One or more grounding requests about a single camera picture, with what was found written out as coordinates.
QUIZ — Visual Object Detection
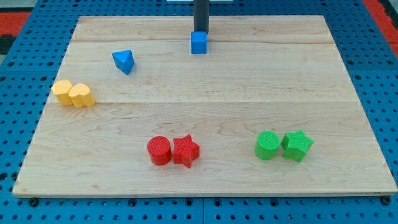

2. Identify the red cylinder block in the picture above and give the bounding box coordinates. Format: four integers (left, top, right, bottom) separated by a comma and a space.
147, 136, 172, 166

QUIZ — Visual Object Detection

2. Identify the light wooden board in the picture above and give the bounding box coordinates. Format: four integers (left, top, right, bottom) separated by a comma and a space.
13, 16, 397, 198

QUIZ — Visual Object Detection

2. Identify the yellow heart block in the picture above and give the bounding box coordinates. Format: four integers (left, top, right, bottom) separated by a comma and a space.
68, 83, 96, 108

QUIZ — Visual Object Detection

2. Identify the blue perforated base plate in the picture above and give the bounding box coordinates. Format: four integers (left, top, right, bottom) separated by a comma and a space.
1, 0, 397, 223

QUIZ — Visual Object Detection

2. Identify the yellow pentagon block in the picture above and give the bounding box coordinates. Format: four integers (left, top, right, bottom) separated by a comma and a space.
51, 80, 73, 106

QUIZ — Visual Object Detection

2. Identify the red star block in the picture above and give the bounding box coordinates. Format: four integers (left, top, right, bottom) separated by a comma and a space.
172, 134, 200, 168

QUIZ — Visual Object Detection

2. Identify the green star block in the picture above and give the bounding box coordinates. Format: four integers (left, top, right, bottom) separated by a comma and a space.
281, 129, 314, 162

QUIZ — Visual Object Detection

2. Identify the green cylinder block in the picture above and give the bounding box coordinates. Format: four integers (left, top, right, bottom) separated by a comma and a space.
254, 130, 280, 160

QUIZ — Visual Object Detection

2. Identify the blue cube block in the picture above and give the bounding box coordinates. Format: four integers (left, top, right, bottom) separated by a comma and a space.
191, 31, 207, 54

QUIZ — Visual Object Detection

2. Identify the blue triangle block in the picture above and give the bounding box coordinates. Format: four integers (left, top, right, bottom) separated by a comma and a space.
112, 50, 135, 75

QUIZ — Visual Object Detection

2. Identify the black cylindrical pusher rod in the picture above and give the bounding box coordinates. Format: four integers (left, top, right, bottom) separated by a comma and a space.
193, 0, 210, 33

